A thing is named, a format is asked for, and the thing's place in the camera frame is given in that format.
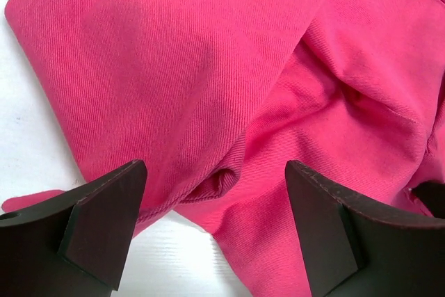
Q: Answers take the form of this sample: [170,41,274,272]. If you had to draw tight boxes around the pink trousers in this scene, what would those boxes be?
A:
[5,0,444,296]

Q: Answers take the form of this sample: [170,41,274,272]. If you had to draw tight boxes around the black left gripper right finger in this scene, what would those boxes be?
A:
[285,161,444,296]

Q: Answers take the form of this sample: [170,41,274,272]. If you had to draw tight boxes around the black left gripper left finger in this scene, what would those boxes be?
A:
[1,160,147,296]

